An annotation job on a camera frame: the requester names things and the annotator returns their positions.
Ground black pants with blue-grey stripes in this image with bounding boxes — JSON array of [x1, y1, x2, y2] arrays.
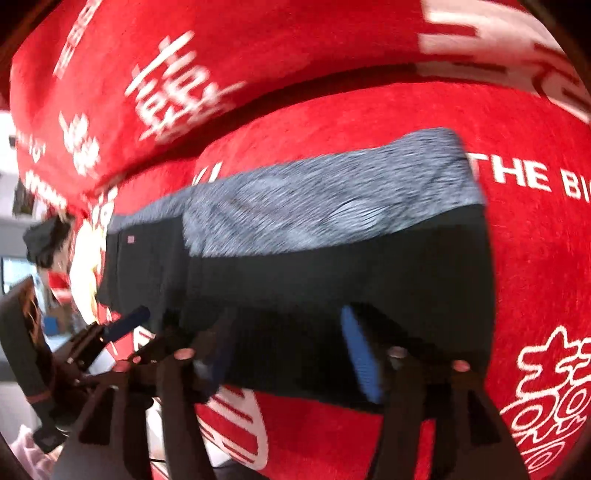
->
[[99, 128, 497, 414]]

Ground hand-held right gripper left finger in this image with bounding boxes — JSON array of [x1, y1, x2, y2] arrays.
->
[[53, 318, 237, 480]]

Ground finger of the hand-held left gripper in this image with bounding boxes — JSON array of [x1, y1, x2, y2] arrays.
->
[[65, 305, 152, 370]]

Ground cream folded cloth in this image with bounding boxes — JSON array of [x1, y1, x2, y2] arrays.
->
[[69, 217, 112, 324]]

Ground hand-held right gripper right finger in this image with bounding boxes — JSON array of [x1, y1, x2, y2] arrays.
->
[[341, 307, 529, 480]]

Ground red printed sofa cover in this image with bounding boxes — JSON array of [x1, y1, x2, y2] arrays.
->
[[9, 0, 591, 480]]

